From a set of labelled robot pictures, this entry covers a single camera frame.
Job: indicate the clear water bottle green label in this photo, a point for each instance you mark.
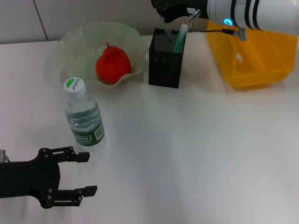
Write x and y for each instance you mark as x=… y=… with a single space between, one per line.
x=85 y=116

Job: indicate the green glass fruit bowl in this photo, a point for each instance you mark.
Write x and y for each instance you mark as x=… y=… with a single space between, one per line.
x=77 y=51

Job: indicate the white paper ball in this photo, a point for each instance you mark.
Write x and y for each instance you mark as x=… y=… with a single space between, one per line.
x=239 y=58

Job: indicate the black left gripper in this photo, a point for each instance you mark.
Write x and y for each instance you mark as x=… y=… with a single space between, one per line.
x=25 y=177

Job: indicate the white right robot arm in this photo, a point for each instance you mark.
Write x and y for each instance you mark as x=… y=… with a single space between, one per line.
x=268 y=11

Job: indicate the red pomegranate toy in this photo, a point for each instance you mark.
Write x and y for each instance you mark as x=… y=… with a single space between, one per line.
x=113 y=65

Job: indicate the grey pen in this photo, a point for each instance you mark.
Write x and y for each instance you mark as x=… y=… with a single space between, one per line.
x=169 y=32

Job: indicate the yellow plastic storage bin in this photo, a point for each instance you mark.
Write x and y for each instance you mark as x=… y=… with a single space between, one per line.
x=257 y=70

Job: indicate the mint green pen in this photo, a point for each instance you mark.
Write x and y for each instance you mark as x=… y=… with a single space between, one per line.
x=181 y=39

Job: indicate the black mesh pen holder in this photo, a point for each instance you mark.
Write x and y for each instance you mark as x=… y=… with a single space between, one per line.
x=163 y=70

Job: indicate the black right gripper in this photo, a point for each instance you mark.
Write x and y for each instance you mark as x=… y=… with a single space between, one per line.
x=184 y=7

